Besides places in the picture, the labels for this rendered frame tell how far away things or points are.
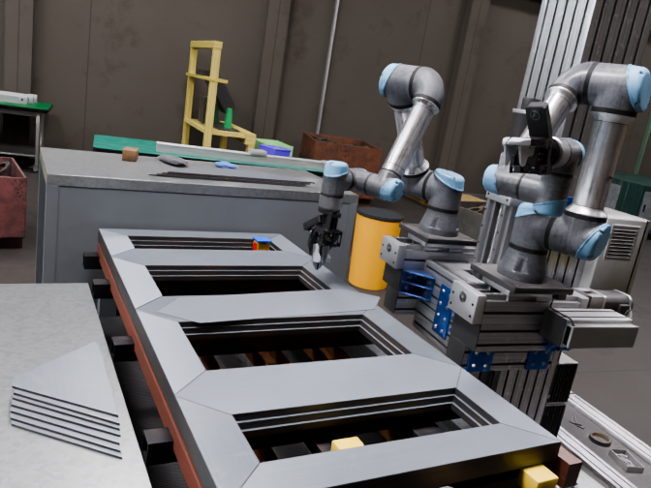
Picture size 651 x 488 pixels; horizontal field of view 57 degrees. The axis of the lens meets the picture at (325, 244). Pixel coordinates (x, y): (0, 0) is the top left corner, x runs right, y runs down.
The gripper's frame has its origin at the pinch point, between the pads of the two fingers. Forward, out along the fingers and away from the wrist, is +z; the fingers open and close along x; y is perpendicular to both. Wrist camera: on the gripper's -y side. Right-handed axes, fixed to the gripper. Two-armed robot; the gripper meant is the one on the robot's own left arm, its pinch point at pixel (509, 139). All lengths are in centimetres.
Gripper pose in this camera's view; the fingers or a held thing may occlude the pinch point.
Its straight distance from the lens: 132.2
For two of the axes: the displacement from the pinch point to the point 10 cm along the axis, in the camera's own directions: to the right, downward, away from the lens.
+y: -0.6, 9.8, 1.7
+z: -6.8, 0.8, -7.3
